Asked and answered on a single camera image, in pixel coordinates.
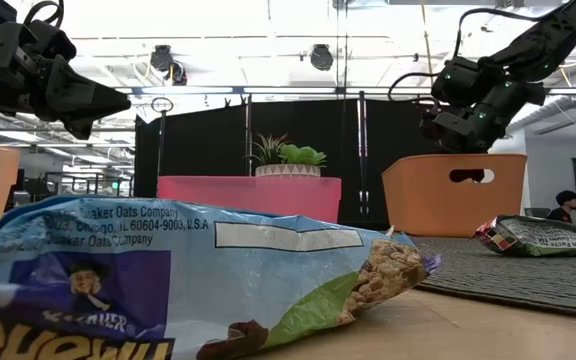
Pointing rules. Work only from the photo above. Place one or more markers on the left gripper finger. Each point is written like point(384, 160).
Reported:
point(85, 100)

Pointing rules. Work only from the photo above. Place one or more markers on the blue and white granola bar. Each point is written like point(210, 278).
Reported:
point(543, 237)

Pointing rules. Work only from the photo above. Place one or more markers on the light blue granola bar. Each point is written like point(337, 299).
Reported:
point(193, 270)

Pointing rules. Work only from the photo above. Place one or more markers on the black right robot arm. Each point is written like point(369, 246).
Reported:
point(558, 35)

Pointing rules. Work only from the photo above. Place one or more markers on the black ceiling fixture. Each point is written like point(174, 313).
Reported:
point(163, 57)
point(321, 56)

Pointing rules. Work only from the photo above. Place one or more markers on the person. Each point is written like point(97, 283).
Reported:
point(565, 205)

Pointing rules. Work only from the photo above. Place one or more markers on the grey round woven placemat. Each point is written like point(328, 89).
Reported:
point(518, 280)

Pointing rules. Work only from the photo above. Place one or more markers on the black room divider panel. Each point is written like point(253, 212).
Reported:
point(198, 145)

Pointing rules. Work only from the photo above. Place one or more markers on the pink-red translucent plastic bin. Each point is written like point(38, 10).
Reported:
point(208, 195)

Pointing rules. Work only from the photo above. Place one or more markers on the succulent in white patterned pot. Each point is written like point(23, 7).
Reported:
point(298, 155)

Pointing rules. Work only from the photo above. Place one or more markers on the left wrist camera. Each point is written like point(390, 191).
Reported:
point(13, 45)

